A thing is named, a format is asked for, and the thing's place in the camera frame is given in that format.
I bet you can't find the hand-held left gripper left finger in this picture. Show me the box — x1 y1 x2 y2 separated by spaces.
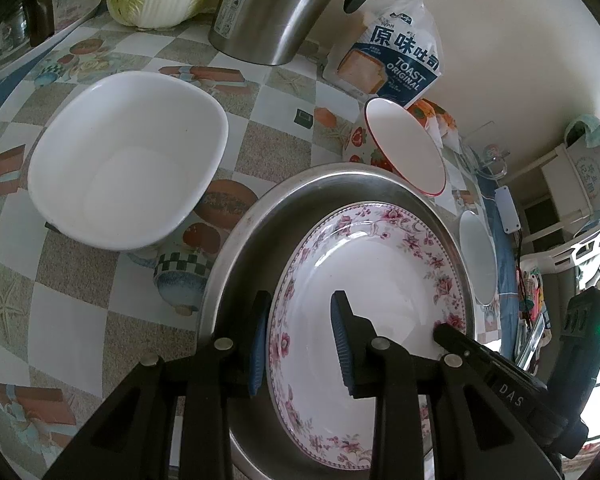
42 290 273 480

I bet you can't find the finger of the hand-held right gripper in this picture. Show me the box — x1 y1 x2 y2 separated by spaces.
432 322 589 457

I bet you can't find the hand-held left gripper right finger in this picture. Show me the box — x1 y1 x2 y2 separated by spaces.
330 290 563 480

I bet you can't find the round floral rim plate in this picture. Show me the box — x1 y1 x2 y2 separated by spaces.
265 201 467 471

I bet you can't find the stainless steel basin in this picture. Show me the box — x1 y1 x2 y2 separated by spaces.
197 162 476 480

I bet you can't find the small strawberry print bowl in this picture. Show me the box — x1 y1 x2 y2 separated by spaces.
459 210 498 307

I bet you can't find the large strawberry print bowl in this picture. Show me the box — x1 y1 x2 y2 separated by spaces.
342 97 448 197

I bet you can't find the white plastic chair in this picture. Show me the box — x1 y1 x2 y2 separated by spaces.
520 225 600 281

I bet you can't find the pale cloth bag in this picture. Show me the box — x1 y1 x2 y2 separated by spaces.
564 115 600 216

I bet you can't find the checkered printed tablecloth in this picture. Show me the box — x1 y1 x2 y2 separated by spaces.
0 10 521 480

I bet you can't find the white square bowl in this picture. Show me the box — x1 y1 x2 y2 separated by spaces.
27 71 229 251

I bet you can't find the orange snack packet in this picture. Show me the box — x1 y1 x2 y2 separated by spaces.
407 99 456 133
440 110 463 151

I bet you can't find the toast bread bag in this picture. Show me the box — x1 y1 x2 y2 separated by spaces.
322 0 463 108

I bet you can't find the stainless steel thermos jug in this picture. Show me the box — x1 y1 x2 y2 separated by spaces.
208 0 398 66

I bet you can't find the white oval tray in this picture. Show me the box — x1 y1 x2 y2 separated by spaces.
0 0 102 88

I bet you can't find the small clear glass cup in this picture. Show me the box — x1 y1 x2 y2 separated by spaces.
0 10 28 56

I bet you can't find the black cable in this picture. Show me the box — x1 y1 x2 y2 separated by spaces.
514 232 532 321

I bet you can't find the glass teapot with dark handle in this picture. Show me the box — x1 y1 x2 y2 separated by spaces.
22 0 56 46

